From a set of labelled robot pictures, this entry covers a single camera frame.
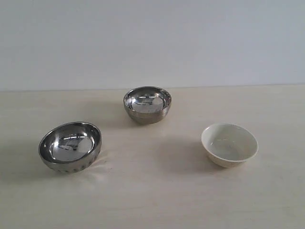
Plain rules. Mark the smooth steel bowl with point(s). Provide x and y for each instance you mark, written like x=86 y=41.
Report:
x=147 y=104

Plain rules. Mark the white ceramic bowl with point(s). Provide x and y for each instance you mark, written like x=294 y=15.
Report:
x=228 y=145

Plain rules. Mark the dimpled steel bowl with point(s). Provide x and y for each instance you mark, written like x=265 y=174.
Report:
x=71 y=147

